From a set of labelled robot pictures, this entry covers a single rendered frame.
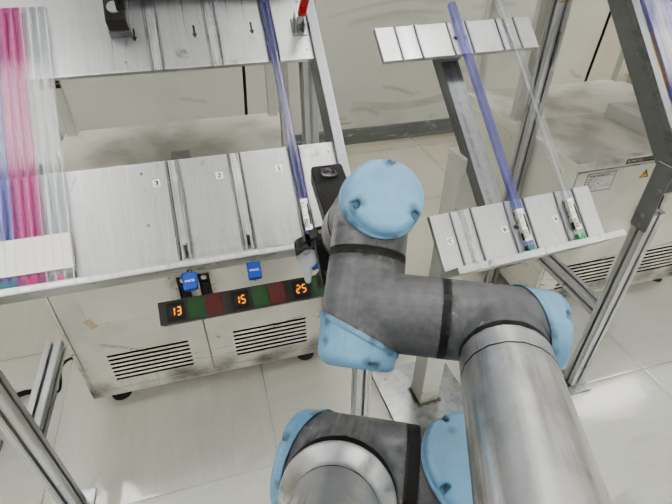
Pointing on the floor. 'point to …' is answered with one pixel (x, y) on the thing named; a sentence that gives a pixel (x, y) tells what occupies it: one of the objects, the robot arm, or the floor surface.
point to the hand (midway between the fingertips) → (322, 249)
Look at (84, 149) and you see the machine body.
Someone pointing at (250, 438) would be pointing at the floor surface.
